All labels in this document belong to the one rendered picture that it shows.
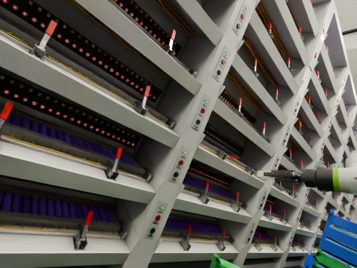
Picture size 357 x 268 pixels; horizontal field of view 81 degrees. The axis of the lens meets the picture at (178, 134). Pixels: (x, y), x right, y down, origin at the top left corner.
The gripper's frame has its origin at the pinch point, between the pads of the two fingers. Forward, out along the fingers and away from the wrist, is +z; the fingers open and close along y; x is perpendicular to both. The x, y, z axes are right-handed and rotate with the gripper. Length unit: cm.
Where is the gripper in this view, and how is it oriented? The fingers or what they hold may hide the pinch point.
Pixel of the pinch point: (265, 175)
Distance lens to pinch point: 108.6
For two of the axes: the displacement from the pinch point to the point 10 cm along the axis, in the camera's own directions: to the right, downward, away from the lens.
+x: 2.3, -9.0, 3.6
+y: 6.1, 4.2, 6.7
